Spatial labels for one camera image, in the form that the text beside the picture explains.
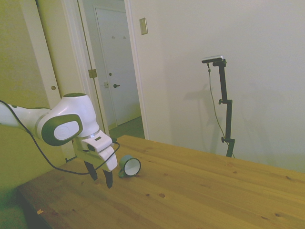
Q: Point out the brass door hinge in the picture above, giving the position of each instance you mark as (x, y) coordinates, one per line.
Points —
(92, 73)

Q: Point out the white open door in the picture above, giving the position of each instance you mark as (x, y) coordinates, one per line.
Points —
(47, 35)

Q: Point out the grey stereo camera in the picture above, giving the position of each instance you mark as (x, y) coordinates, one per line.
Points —
(213, 58)

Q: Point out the brass door latch plate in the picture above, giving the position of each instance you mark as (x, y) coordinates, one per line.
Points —
(106, 85)

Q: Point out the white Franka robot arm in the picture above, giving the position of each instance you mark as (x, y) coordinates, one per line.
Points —
(71, 107)

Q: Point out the white closed door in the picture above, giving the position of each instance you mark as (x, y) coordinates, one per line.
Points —
(119, 59)

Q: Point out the green enamel mug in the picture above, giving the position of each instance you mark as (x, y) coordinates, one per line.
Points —
(124, 161)

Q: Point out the black camera stand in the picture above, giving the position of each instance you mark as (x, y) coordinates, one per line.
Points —
(224, 86)
(210, 81)

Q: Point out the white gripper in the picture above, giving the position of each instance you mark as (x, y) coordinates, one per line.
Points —
(108, 158)

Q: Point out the beige light switch plate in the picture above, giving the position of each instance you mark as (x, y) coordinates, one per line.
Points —
(143, 26)

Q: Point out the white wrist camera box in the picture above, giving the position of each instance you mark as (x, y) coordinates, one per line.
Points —
(100, 142)

